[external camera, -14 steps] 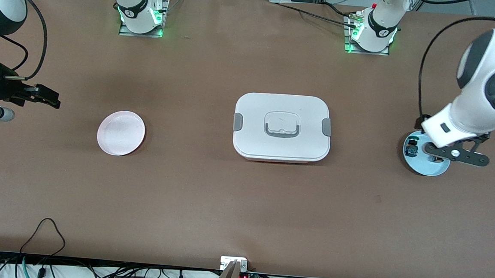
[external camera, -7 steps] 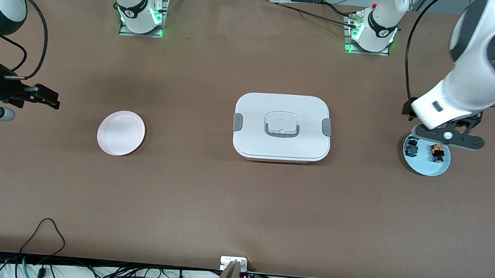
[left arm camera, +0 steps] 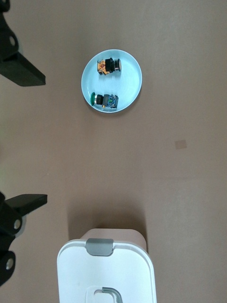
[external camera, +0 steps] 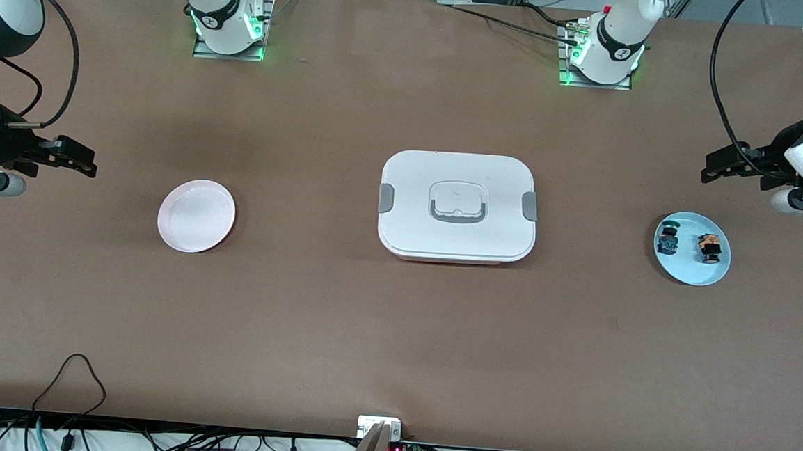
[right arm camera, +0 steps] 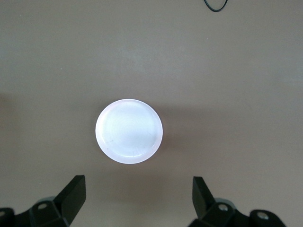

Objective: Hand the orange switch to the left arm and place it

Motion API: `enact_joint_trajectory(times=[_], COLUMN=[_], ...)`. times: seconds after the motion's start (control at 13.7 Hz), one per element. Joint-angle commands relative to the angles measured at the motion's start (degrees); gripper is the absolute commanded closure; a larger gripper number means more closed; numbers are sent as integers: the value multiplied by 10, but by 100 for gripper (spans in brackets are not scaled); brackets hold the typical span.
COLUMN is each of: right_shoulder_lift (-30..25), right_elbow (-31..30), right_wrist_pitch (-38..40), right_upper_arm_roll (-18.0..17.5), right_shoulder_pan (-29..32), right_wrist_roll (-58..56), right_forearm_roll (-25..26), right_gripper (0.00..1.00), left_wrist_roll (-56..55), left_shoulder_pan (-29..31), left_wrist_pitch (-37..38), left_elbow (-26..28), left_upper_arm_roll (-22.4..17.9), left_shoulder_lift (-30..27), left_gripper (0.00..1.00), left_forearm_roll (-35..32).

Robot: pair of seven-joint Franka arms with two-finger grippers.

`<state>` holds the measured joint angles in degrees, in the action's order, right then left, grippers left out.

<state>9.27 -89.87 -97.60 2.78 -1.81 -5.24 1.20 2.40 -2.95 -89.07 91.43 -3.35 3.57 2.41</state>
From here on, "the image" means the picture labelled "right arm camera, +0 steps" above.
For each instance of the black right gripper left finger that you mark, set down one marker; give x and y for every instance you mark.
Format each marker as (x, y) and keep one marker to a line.
(68, 203)

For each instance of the pink round plate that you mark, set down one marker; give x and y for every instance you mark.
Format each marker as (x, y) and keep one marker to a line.
(129, 131)

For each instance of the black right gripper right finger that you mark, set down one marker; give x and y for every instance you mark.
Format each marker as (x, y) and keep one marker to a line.
(206, 208)

